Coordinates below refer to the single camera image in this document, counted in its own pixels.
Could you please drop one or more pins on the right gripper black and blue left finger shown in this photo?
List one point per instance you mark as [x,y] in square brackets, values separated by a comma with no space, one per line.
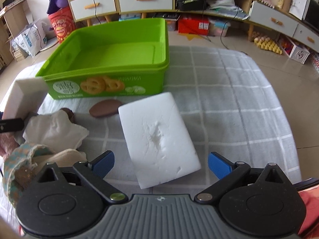
[68,201]

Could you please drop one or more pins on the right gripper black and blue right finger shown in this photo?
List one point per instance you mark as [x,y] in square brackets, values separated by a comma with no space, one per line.
[253,201]

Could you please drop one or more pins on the green plastic storage box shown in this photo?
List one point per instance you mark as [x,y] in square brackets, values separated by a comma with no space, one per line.
[127,58]

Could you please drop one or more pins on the wooden TV cabinet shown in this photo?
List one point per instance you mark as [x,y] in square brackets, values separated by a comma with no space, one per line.
[258,12]

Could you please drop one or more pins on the black bag in cabinet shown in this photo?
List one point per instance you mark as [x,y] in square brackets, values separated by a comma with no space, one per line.
[191,5]

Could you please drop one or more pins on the teal checked knit cloth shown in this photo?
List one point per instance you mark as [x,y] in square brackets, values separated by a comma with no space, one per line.
[19,169]

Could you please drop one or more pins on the white paper shopping bag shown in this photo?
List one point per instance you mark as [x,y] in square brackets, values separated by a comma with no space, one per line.
[32,38]

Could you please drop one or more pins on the grey checked tablecloth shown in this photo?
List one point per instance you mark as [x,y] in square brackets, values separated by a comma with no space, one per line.
[228,106]

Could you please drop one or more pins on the red cardboard box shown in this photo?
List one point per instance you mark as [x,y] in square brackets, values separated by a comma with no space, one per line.
[193,24]

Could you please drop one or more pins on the red printed bucket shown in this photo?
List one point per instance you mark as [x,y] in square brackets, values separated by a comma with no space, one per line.
[63,23]

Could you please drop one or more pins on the brown oval pad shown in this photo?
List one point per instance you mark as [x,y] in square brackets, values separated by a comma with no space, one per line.
[105,108]

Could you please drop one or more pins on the white foam block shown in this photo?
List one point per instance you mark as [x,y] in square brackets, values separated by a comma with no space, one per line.
[25,97]
[158,142]

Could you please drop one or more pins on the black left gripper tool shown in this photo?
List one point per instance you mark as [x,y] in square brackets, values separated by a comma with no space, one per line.
[11,125]

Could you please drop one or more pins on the yellow egg tray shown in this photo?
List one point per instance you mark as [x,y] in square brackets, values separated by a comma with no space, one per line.
[268,44]

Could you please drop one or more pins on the white cloth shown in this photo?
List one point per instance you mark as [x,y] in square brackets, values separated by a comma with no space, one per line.
[55,131]

